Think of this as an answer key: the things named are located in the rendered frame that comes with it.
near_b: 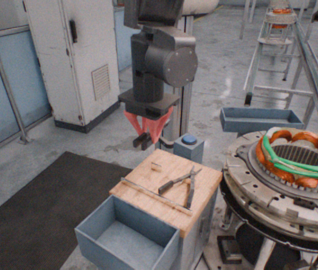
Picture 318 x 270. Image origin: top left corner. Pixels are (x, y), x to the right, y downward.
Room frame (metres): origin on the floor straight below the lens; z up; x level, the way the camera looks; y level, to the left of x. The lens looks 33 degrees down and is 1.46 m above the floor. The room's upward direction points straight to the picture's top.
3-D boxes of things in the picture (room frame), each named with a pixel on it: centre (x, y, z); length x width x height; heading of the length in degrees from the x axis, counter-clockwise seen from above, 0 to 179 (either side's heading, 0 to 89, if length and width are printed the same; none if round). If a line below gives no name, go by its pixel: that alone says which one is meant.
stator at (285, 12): (3.24, -1.45, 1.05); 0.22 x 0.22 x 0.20
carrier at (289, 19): (3.24, -1.45, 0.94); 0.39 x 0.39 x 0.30
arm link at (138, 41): (0.43, 0.01, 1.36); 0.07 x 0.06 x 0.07; 31
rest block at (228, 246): (0.42, -0.21, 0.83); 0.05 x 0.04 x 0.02; 1
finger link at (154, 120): (0.43, 0.01, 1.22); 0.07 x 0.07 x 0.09; 58
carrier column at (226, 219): (0.52, -0.22, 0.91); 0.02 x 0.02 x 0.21
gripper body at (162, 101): (0.43, 0.01, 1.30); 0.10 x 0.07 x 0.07; 58
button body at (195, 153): (0.65, -0.11, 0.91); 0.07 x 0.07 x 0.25; 48
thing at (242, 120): (0.77, -0.36, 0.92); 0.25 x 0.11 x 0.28; 85
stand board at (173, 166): (0.43, -0.03, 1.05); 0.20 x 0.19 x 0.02; 147
